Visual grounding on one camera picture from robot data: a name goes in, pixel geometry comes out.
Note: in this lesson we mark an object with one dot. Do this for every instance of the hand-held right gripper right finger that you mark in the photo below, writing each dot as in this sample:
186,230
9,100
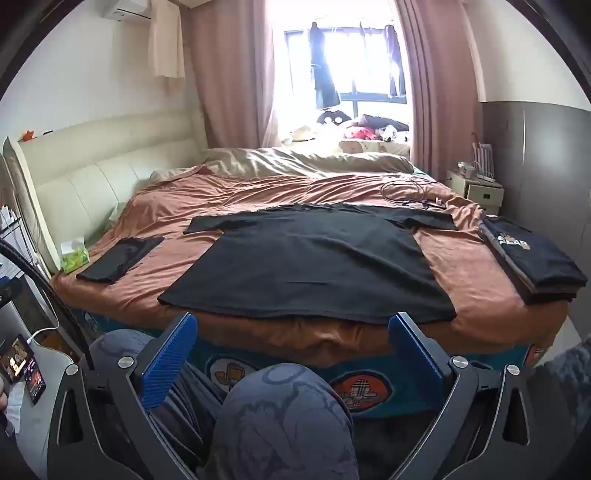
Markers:
415,364

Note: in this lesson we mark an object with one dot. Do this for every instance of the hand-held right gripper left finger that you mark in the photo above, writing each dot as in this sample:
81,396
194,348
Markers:
168,360

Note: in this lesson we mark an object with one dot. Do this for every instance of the black t-shirt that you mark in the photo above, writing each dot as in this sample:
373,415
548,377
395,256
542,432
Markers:
300,263

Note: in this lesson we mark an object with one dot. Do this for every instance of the grey folded clothes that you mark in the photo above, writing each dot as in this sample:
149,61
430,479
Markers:
505,264

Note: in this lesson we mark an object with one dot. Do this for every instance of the teal printed bed sheet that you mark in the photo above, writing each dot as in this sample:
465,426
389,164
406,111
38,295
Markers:
369,383

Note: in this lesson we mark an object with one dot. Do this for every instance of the small folded black cloth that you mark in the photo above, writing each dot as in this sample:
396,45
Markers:
120,258

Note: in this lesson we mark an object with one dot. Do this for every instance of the person's right leg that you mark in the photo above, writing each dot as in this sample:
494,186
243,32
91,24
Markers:
281,424

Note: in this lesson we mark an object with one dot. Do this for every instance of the green tissue box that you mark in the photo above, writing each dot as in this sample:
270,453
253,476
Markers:
74,261

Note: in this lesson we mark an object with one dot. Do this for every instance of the smartphone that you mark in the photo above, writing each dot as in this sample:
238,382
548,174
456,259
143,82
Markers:
21,364

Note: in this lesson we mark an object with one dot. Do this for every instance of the grey shaggy rug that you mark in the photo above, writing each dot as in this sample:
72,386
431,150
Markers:
568,383

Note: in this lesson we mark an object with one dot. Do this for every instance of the stack of folded dark shirts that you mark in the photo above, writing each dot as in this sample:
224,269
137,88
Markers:
545,263

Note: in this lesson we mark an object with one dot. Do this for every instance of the bed with brown sheet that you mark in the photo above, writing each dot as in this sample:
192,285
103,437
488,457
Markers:
369,194

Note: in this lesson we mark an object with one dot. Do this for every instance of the cream nightstand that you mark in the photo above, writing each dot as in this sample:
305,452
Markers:
480,196

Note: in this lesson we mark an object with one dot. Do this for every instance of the white power strip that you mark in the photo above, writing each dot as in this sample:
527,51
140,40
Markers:
489,179

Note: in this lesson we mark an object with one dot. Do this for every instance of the cream padded headboard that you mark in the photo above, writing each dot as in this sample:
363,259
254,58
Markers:
92,170

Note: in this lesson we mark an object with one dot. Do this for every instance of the striped paper bag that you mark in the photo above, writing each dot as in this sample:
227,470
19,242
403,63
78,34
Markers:
482,157

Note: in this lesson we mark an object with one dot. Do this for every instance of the bear print cushion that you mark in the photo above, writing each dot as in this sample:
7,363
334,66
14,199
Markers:
374,146

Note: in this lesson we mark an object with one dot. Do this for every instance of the panda plush toy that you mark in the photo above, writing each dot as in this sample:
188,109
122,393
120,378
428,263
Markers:
388,134

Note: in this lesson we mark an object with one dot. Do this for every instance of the beige duvet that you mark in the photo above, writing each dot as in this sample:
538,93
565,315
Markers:
286,159

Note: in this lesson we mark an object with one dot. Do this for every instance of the red cloth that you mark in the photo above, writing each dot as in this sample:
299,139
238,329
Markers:
360,133

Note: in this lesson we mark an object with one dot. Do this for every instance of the grey wardrobe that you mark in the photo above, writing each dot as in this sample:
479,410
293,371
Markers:
545,161

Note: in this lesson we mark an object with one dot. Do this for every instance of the dark cushion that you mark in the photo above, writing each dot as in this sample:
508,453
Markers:
385,121

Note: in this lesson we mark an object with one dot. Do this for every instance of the black and white plush toy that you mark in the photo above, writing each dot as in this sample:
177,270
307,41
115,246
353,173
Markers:
333,117

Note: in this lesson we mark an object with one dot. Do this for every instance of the pink curtain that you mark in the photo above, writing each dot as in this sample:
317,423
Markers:
438,83
231,69

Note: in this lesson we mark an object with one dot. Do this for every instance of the dark hanging garment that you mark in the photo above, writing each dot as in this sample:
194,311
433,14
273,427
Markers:
395,60
325,74

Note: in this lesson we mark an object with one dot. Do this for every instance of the window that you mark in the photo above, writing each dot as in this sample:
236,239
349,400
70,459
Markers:
364,60

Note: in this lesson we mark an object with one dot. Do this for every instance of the cream hanging cloth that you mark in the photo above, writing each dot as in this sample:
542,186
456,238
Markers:
166,37

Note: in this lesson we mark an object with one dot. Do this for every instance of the white air conditioner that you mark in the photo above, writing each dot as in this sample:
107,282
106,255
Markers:
127,9

